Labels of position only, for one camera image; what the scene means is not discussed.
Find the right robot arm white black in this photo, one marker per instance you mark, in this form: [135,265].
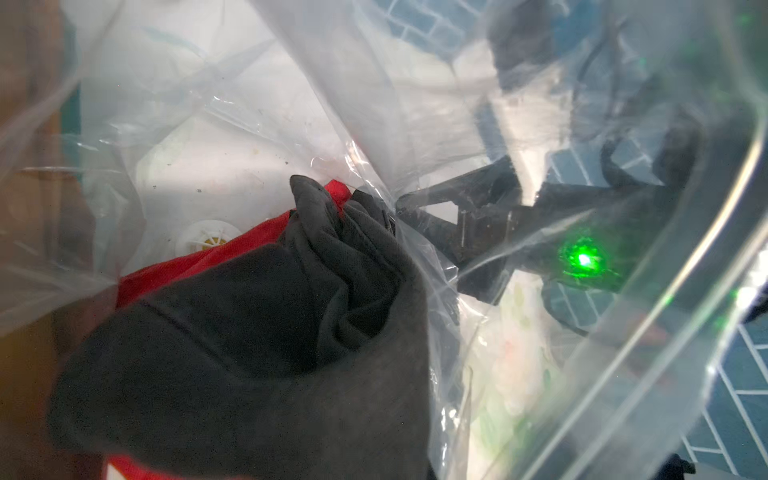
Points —
[659,109]

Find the brown garment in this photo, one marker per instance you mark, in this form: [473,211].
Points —
[35,38]

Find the black garment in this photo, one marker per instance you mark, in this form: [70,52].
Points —
[306,358]

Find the white vacuum bag valve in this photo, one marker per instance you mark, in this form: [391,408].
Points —
[204,235]

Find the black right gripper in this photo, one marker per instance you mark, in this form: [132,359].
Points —
[569,235]

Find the red folded garment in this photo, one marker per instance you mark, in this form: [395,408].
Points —
[153,277]

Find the clear plastic vacuum bag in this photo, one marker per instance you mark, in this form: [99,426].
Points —
[175,112]

